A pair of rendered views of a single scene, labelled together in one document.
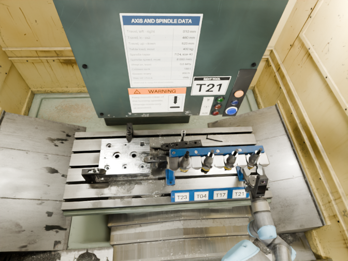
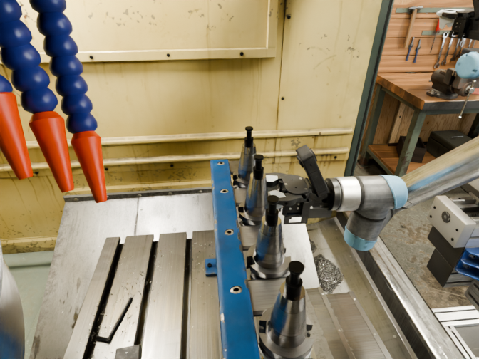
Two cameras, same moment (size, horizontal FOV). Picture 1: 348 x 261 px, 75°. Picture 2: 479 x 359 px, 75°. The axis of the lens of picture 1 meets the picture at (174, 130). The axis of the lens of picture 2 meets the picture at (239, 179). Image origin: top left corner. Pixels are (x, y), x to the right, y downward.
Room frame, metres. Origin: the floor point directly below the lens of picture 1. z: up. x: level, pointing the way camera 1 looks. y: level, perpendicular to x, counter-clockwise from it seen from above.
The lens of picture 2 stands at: (0.51, 0.14, 1.56)
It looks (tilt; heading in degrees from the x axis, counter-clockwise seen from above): 33 degrees down; 273
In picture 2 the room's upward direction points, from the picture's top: straight up
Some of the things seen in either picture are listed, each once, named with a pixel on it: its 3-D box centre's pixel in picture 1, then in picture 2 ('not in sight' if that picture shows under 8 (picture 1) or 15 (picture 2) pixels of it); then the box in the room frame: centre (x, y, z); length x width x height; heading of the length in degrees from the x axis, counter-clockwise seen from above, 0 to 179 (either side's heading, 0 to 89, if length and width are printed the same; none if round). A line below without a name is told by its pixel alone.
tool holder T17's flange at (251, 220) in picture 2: (230, 161); (256, 214); (0.50, -0.29, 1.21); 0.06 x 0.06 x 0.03
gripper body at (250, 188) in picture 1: (255, 189); (306, 197); (0.39, -0.41, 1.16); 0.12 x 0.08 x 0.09; 9
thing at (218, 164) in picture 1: (219, 161); (261, 236); (0.49, -0.23, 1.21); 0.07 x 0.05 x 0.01; 9
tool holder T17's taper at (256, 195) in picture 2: (232, 157); (257, 192); (0.50, -0.29, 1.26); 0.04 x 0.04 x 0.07
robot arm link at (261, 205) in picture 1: (260, 206); (341, 192); (0.31, -0.43, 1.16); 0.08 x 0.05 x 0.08; 99
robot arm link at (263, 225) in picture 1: (264, 225); (376, 194); (0.23, -0.44, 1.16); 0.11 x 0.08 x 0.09; 9
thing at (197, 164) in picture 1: (196, 162); (276, 295); (0.47, -0.12, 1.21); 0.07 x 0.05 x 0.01; 9
